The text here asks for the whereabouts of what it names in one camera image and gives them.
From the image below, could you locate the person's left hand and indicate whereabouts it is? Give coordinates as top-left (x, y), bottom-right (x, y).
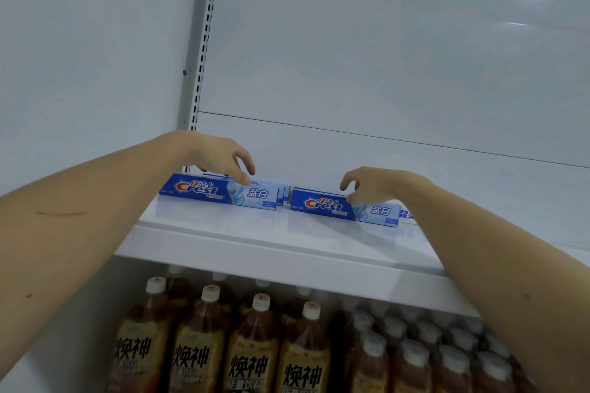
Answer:
top-left (183, 131), bottom-right (256, 186)

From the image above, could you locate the person's right hand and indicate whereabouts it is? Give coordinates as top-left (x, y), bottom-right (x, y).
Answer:
top-left (340, 166), bottom-right (433, 207)

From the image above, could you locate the blue toothpaste box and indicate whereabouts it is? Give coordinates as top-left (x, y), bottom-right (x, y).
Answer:
top-left (159, 173), bottom-right (280, 211)
top-left (290, 188), bottom-right (401, 227)

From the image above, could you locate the person's left forearm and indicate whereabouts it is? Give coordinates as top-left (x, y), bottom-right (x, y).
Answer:
top-left (0, 131), bottom-right (194, 363)

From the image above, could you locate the person's right forearm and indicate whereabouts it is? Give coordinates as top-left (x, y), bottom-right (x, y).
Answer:
top-left (406, 181), bottom-right (590, 393)

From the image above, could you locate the row of blue toothpaste cartons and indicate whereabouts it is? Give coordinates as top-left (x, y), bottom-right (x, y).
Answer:
top-left (203, 171), bottom-right (291, 205)
top-left (292, 186), bottom-right (347, 199)

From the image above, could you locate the white metal shelf board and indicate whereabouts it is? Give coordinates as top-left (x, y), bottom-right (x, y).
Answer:
top-left (114, 190), bottom-right (590, 320)

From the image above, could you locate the white shelf back panel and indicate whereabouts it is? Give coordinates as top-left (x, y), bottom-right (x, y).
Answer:
top-left (194, 0), bottom-right (590, 251)

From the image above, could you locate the slotted white shelf upright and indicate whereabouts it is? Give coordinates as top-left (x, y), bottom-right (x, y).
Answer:
top-left (185, 0), bottom-right (223, 133)

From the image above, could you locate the group of yellow label bottles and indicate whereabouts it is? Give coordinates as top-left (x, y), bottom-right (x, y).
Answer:
top-left (108, 264), bottom-right (332, 393)

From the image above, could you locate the group of dark drink bottles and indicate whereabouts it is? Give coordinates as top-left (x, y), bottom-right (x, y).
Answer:
top-left (329, 296), bottom-right (540, 393)

